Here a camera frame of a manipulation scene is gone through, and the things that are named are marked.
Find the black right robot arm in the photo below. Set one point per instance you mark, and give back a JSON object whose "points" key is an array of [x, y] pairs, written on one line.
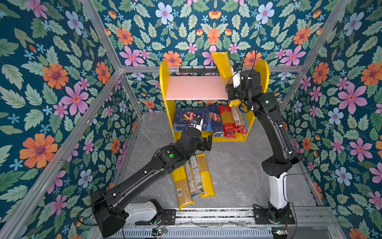
{"points": [[267, 110]]}

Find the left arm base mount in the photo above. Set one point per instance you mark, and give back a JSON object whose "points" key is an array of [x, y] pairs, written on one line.
{"points": [[149, 213]]}

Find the blue Barilla spaghetti box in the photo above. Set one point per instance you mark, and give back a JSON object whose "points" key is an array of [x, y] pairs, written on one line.
{"points": [[215, 120]]}

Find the blue Barilla rigatoni bag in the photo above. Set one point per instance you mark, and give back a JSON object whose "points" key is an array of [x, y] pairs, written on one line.
{"points": [[183, 118]]}

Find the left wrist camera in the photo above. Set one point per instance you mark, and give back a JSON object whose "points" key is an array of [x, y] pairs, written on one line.
{"points": [[198, 123]]}

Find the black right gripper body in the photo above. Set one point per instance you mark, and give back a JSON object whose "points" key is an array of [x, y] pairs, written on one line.
{"points": [[235, 94]]}

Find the yellow spaghetti bag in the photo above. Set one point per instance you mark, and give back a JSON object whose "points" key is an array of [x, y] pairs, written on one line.
{"points": [[182, 188], [223, 64]]}

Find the yellow Pastatime bag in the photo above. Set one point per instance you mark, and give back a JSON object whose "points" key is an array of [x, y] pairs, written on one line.
{"points": [[207, 184]]}

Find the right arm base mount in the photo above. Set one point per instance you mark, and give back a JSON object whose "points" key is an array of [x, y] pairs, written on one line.
{"points": [[272, 215]]}

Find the yellow wooden shelf unit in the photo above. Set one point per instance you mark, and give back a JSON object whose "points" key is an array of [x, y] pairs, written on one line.
{"points": [[209, 87]]}

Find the aluminium frame rails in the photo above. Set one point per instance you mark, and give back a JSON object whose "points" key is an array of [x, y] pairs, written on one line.
{"points": [[21, 103]]}

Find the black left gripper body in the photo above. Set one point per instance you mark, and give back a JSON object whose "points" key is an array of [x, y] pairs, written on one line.
{"points": [[201, 144]]}

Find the red clear labelled spaghetti bag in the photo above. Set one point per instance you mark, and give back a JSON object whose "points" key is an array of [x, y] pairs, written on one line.
{"points": [[238, 125]]}

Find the black hook rail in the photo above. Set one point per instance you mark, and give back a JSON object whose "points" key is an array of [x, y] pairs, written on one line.
{"points": [[198, 70]]}

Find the blue clear spaghetti bag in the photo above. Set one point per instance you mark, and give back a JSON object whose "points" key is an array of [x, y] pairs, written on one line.
{"points": [[191, 179], [196, 172]]}

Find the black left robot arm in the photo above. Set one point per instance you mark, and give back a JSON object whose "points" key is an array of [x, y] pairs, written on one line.
{"points": [[113, 208]]}

